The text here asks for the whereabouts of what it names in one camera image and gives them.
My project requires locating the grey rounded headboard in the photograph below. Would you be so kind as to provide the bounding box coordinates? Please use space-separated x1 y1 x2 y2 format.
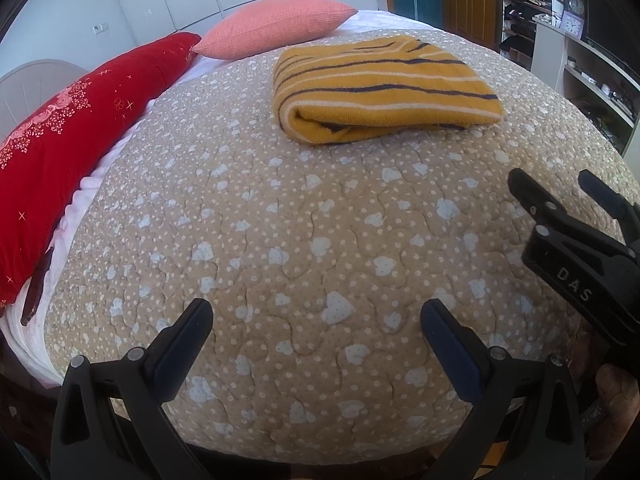
0 59 91 143

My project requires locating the shelf with clothes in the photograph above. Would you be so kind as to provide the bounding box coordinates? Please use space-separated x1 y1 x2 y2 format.
497 0 566 68

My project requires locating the dark brown strip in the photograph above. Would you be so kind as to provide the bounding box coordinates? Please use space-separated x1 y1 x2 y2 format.
20 247 55 327

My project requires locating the pink pillow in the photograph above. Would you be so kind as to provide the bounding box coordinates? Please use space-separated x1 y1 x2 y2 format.
192 0 359 60

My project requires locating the yellow striped knit sweater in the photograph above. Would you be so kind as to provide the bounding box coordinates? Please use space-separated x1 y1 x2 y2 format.
272 36 503 147

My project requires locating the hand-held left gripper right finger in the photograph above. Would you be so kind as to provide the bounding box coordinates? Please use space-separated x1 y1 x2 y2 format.
421 298 586 480

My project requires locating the small purple clock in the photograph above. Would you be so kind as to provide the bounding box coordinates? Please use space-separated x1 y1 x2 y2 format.
559 12 583 38

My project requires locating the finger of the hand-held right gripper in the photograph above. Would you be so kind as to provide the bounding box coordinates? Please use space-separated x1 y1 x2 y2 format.
507 167 632 257
578 169 640 256

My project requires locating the white shelf unit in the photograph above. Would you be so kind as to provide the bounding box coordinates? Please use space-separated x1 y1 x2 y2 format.
530 15 640 156

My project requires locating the beige dotted quilted blanket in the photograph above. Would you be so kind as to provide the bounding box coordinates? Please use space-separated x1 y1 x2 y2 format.
44 27 632 452

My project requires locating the red flowered pillow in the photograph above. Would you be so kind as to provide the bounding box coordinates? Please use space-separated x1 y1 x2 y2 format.
0 31 202 318

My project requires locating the black television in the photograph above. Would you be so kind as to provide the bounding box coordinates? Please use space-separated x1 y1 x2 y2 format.
582 0 640 56

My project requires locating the person's right hand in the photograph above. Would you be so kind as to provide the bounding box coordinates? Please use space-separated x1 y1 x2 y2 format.
570 327 640 461

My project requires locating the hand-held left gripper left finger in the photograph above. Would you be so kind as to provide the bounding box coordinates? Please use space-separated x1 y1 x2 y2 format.
50 298 215 480

